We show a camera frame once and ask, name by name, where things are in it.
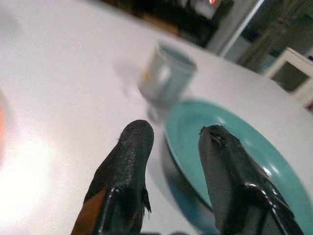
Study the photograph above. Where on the white door frame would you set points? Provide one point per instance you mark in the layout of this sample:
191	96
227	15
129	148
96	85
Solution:
238	27

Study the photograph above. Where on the teal round plate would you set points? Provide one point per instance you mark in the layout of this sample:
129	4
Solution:
220	127

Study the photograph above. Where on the white ceramic mug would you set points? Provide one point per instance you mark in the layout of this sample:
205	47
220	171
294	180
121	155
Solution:
162	73

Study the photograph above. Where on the dark wooden shelf unit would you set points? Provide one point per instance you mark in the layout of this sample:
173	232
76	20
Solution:
176	17

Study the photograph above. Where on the white framed cabinet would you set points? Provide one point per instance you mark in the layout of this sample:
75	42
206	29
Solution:
291	73

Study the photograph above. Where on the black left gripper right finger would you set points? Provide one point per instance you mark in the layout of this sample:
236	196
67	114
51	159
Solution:
227	169

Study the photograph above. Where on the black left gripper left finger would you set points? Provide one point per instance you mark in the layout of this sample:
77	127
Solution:
127	166

